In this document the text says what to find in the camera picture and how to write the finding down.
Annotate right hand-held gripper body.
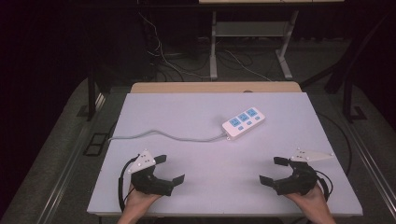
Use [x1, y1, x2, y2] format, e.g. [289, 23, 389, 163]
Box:
[272, 147, 336, 197]

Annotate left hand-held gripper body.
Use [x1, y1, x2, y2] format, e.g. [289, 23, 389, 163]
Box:
[126, 148, 176, 198]

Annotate white power strip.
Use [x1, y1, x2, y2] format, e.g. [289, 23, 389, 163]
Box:
[221, 106, 266, 142]

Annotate person's left hand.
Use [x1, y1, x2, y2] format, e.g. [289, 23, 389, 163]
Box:
[123, 183, 163, 219]

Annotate person's right hand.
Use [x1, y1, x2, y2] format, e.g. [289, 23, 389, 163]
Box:
[284, 182, 329, 217]

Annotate white table cover board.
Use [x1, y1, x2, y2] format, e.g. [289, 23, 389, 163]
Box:
[87, 91, 364, 217]

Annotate wooden table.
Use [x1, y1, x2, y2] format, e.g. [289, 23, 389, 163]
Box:
[130, 81, 303, 94]

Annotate black metal stand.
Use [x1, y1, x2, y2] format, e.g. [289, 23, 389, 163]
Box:
[86, 69, 98, 122]
[341, 59, 369, 124]

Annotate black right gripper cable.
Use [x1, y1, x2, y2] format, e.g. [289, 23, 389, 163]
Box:
[315, 169, 334, 203]

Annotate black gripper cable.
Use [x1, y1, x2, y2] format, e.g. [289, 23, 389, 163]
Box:
[117, 156, 140, 214]
[315, 169, 334, 203]

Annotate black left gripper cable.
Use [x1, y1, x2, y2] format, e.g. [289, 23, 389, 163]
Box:
[117, 156, 140, 214]

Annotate grey power strip cable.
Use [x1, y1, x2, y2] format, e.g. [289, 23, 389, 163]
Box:
[107, 129, 228, 144]

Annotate black floor cable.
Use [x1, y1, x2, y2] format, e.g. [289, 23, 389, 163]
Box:
[317, 111, 353, 175]

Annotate black floor socket frame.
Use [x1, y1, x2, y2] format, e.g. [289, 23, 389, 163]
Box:
[82, 132, 109, 158]

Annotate aluminium floor rail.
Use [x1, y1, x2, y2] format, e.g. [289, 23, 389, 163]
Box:
[345, 120, 396, 213]
[36, 92, 107, 224]

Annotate white floor cable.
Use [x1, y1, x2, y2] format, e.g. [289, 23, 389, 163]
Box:
[222, 49, 273, 82]
[137, 11, 213, 80]

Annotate white metal frame desk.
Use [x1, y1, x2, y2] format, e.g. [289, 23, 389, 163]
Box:
[198, 0, 346, 81]

